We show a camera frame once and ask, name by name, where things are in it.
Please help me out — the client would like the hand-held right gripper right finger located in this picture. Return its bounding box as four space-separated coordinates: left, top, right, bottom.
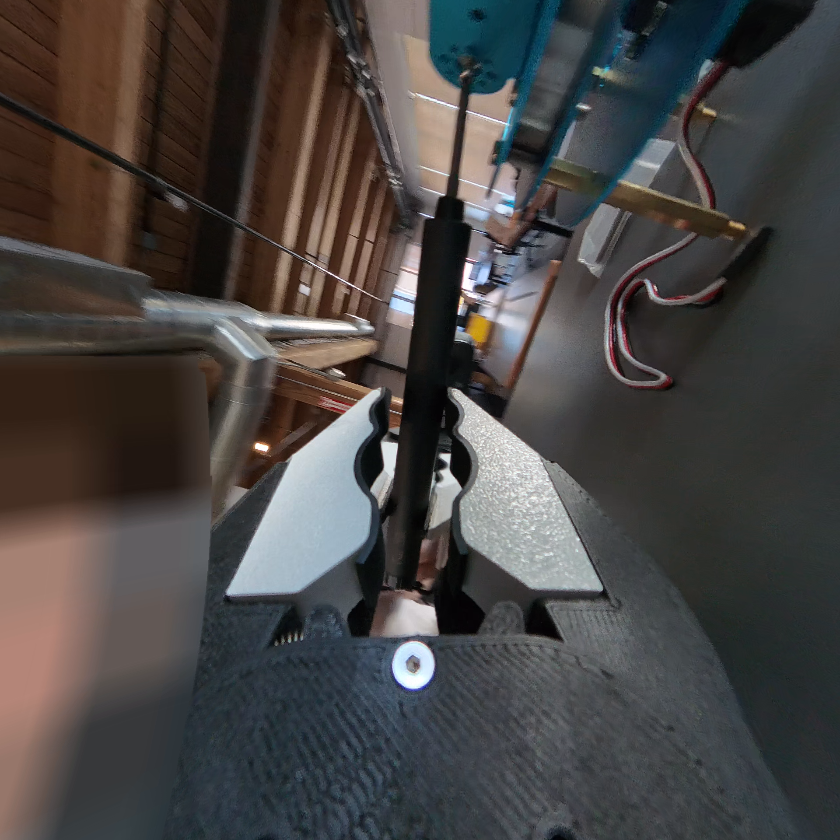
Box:
448 387 606 603

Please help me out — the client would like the thin metal ceiling rod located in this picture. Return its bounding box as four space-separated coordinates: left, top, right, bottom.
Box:
0 92 389 304

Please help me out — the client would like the silver metal frame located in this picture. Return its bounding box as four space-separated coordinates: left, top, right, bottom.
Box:
0 236 376 519

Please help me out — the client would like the brass standoff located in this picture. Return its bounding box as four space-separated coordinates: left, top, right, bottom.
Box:
543 161 749 242

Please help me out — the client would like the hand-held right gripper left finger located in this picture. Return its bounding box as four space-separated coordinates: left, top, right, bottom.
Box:
225 387 393 608

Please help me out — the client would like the long red white servo cable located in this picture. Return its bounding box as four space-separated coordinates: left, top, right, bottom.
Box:
602 59 731 392

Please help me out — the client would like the grey desk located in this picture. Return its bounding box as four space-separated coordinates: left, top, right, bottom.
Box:
502 0 840 840

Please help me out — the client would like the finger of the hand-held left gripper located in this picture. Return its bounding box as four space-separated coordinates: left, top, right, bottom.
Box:
369 441 399 519
430 458 468 534

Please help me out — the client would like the black metal rod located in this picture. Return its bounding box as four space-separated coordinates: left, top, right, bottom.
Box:
387 56 483 592

